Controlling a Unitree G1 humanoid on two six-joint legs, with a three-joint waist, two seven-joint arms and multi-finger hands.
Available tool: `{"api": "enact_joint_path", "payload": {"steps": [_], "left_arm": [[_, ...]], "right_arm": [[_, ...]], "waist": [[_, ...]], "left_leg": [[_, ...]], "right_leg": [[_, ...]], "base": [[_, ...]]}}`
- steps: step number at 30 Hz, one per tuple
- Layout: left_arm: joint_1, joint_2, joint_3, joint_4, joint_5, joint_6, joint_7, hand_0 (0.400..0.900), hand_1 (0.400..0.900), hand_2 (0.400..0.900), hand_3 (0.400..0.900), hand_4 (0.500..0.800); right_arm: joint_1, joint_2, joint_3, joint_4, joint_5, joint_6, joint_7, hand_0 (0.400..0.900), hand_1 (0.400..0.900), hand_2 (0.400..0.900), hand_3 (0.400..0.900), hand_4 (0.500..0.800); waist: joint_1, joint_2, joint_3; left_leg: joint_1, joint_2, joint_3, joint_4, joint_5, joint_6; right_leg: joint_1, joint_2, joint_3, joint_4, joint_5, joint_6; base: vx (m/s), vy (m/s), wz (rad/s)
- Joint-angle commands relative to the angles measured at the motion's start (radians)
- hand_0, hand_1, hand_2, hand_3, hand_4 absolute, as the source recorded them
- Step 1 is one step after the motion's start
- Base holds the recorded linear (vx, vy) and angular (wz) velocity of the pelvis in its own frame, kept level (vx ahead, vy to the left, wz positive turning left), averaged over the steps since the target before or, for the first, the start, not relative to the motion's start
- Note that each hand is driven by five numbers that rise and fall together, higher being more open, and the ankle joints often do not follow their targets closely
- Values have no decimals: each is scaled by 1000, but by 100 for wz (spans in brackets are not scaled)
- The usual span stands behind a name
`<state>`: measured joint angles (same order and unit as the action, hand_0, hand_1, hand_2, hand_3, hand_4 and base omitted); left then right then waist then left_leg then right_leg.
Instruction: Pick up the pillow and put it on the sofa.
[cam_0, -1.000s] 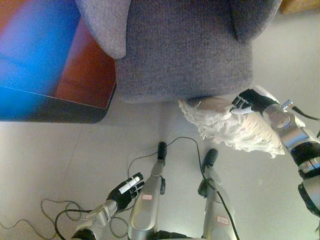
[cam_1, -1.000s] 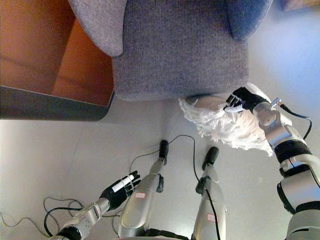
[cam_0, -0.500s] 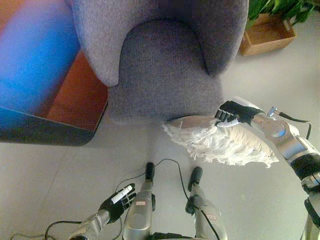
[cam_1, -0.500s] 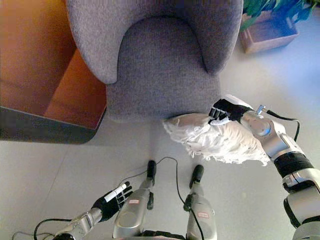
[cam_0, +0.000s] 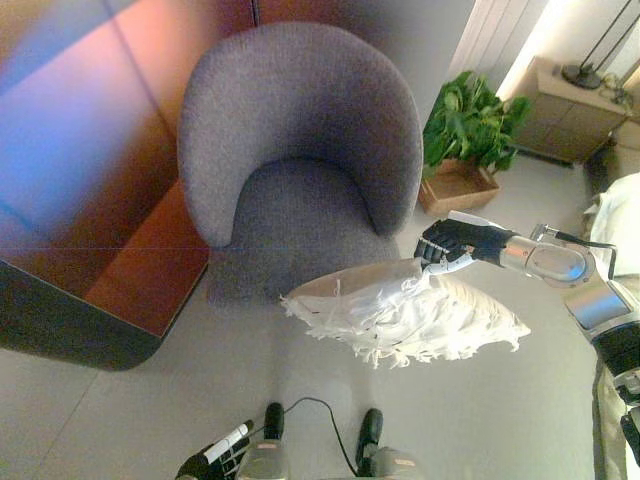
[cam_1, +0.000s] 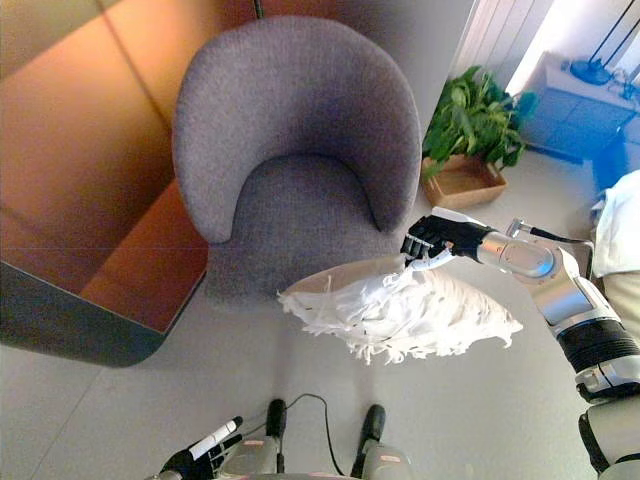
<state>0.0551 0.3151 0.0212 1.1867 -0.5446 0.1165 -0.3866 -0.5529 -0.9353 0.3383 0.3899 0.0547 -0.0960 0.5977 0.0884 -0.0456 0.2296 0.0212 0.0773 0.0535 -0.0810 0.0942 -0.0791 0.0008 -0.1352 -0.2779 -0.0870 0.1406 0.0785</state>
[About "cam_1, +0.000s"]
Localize thin black floor cable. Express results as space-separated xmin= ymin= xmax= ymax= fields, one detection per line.
xmin=234 ymin=393 xmax=351 ymax=477

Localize grey fabric armchair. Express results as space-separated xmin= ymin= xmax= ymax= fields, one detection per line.
xmin=172 ymin=14 xmax=424 ymax=317

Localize wooden planter box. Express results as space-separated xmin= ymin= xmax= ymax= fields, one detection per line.
xmin=421 ymin=153 xmax=509 ymax=210

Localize white fabric cushion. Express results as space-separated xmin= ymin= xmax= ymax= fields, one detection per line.
xmin=592 ymin=169 xmax=640 ymax=279

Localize white fringed pillow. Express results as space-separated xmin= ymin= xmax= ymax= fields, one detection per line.
xmin=276 ymin=254 xmax=524 ymax=367

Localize black left robot foot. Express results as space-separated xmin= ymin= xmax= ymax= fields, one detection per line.
xmin=266 ymin=398 xmax=288 ymax=437

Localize silver right robot leg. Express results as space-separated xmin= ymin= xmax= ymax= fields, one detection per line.
xmin=349 ymin=439 xmax=416 ymax=480

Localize beige sofa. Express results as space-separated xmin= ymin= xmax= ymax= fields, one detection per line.
xmin=602 ymin=272 xmax=640 ymax=329

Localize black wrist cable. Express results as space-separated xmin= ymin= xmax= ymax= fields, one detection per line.
xmin=529 ymin=226 xmax=597 ymax=281

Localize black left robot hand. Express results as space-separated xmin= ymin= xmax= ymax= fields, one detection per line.
xmin=158 ymin=415 xmax=245 ymax=480

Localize pale blue low cabinet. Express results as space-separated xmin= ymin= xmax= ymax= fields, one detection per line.
xmin=519 ymin=49 xmax=640 ymax=166

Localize orange wood cabinet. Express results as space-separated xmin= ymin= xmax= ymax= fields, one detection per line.
xmin=0 ymin=0 xmax=261 ymax=370

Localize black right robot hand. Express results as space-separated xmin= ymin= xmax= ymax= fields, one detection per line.
xmin=401 ymin=205 xmax=496 ymax=274

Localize green leafy plant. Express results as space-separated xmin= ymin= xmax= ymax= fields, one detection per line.
xmin=422 ymin=64 xmax=541 ymax=181

